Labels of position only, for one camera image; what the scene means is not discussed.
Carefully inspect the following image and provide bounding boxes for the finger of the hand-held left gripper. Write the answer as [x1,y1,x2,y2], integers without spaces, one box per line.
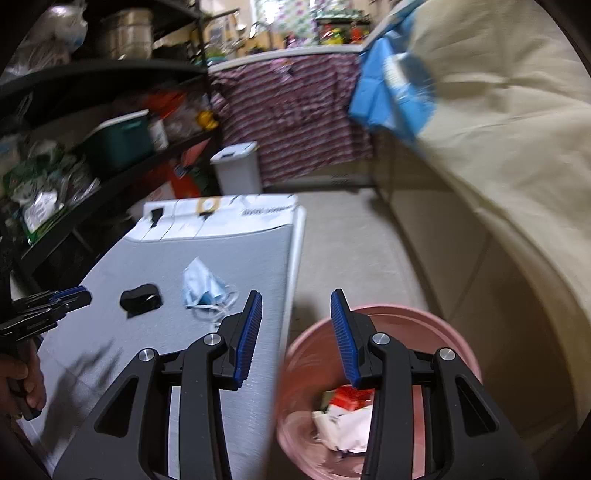
[13,285,88,306]
[16,294,93,326]

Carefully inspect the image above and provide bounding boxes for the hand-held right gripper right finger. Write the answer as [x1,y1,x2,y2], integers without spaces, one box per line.
[330,288,541,480]

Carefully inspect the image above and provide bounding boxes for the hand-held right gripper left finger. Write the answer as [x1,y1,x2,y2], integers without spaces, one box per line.
[53,290,264,480]

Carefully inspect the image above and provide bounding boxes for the red and white carton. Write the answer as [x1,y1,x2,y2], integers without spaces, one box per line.
[323,387,377,411]

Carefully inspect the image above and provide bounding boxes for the pink plastic bucket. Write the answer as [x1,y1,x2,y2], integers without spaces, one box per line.
[276,304,485,478]

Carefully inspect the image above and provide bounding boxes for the white tissue paper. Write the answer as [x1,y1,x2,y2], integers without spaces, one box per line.
[311,406,375,455]

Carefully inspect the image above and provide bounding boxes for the person's left hand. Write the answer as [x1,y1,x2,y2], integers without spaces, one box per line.
[0,348,48,420]

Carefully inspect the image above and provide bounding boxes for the blue face mask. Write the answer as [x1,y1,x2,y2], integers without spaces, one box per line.
[182,257,240,324]

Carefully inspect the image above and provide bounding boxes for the small black object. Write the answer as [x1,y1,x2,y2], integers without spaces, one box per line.
[119,284,163,319]

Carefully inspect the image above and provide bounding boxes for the green and white packet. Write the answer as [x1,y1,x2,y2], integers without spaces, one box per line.
[4,152,68,245]

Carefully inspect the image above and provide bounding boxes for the white cardboard box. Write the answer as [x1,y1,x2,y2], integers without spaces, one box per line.
[143,194,308,241]

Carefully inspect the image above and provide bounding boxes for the green storage box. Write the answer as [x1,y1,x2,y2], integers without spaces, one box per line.
[85,110,155,174]

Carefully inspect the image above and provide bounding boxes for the white lidded bin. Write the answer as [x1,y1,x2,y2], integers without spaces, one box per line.
[210,141,264,195]

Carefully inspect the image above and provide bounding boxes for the orange red package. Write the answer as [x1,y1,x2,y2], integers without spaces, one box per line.
[171,138,209,199]

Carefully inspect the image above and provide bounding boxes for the white jar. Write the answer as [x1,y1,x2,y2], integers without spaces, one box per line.
[148,115,170,151]

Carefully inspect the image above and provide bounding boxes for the black shelf rack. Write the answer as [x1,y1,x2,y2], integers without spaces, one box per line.
[0,0,222,289]

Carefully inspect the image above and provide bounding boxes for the red plaid shirt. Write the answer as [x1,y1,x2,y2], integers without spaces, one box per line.
[210,55,375,185]

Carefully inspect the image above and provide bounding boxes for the blue cloth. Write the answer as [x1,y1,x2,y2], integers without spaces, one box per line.
[348,4,437,141]

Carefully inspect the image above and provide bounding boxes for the clear plastic bag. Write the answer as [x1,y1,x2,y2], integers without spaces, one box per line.
[9,4,88,70]

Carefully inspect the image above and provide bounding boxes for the beige cloth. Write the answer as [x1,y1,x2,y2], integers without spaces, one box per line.
[383,0,591,333]

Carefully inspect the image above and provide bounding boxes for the metal pot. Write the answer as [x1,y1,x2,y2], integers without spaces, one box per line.
[99,8,155,59]

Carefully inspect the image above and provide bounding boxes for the colourful toys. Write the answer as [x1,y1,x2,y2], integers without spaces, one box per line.
[316,16,370,45]

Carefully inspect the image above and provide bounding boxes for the patterned curtain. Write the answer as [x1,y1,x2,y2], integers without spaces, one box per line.
[254,0,370,29]

